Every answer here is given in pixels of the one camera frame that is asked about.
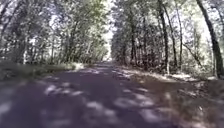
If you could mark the dark asphalt forest road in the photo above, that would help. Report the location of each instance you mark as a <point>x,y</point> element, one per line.
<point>96,96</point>

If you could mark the wood of tall trees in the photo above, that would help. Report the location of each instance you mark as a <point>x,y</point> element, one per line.
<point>166,33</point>

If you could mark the wood of green trees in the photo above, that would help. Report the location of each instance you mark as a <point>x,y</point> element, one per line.
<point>53,30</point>

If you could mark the grassy verge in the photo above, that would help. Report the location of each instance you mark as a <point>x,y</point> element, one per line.
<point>23,70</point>

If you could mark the leaf-strewn dirt verge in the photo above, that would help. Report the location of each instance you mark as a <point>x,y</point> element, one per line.
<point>196,100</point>

